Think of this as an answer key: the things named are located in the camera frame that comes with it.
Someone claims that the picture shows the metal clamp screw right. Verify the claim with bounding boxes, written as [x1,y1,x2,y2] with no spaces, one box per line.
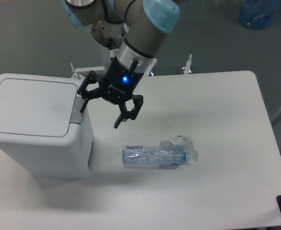
[182,54,193,75]

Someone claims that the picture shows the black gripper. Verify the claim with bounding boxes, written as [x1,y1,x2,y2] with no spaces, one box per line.
[76,57,145,129]

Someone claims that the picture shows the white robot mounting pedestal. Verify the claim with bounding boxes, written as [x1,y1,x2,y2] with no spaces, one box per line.
[91,19,131,77]

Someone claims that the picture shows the crushed clear plastic bottle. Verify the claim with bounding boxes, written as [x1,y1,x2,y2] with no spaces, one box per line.
[122,145,188,169]

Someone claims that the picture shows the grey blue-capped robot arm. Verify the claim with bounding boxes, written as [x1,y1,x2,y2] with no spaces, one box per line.
[62,0,180,128]

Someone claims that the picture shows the white lidded trash can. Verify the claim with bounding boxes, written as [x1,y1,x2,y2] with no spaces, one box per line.
[0,73,94,180]

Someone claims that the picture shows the white table frame bracket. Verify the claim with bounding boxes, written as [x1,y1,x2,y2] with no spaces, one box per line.
[70,58,157,80]

